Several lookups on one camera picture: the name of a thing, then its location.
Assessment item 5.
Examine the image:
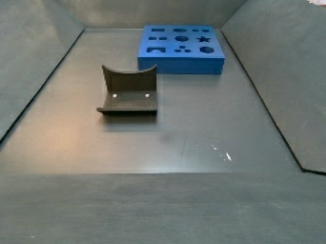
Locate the black curved holder stand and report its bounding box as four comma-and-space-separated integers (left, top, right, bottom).
97, 66, 158, 114

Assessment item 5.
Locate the blue shape sorter block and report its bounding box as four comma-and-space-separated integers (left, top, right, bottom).
138, 25, 226, 75

